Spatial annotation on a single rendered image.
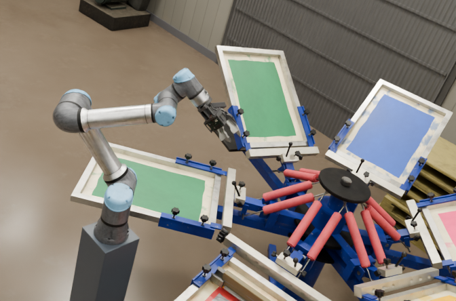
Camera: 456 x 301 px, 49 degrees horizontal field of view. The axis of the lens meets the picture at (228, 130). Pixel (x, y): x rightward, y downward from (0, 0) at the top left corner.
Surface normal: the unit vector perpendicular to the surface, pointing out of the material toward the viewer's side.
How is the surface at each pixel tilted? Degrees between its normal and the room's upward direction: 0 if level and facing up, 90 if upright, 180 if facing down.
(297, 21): 90
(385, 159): 32
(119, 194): 8
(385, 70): 90
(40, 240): 0
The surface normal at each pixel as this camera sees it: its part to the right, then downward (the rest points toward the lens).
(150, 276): 0.27, -0.84
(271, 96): 0.46, -0.42
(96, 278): -0.67, 0.19
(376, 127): -0.05, -0.56
